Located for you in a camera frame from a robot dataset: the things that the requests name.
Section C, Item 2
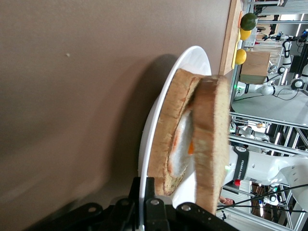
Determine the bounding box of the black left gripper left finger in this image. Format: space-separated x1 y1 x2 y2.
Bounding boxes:
113 177 141 231

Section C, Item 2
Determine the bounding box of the wooden box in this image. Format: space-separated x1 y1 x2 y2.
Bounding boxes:
239 51 271 84

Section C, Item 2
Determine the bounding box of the plain brown bread slice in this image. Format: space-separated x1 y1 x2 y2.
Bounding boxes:
192 75 231 216

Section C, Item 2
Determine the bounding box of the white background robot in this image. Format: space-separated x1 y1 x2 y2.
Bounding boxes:
236 28 308 97

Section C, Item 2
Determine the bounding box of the dark green avocado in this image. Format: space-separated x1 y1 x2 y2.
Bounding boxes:
240 13 258 31

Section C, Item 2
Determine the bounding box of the yellow plastic knife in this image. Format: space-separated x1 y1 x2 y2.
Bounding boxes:
231 30 242 69

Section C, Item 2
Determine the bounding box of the white round plate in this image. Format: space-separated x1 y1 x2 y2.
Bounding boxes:
138 45 213 231

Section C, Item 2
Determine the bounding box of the fried egg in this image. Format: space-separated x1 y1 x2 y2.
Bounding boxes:
167 110 194 177

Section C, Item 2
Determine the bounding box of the wooden cutting board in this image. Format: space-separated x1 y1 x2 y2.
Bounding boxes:
218 0 243 76

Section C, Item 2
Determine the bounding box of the round orange-yellow citrus fruit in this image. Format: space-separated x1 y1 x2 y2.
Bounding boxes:
239 27 252 41

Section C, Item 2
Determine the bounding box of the aluminium frame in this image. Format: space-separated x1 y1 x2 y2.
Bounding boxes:
226 0 308 231

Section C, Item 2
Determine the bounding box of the yellow lemon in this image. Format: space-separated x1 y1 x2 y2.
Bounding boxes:
235 48 247 65

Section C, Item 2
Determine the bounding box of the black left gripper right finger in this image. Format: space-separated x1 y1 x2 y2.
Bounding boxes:
144 177 169 231

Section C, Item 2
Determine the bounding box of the toast slice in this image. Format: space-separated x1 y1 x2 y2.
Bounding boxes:
146 68 205 196

